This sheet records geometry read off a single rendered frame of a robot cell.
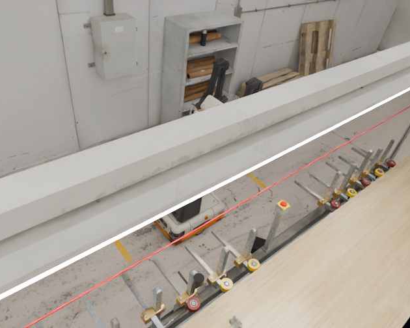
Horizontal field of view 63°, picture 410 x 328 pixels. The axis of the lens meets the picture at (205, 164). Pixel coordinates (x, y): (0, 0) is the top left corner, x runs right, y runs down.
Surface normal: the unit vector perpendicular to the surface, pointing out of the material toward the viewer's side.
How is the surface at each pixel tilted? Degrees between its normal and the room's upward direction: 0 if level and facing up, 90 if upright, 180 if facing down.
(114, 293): 0
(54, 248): 61
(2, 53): 90
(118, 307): 0
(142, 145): 0
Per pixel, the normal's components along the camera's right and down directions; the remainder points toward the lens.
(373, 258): 0.11, -0.76
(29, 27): 0.63, 0.55
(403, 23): -0.77, 0.34
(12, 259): 0.61, 0.11
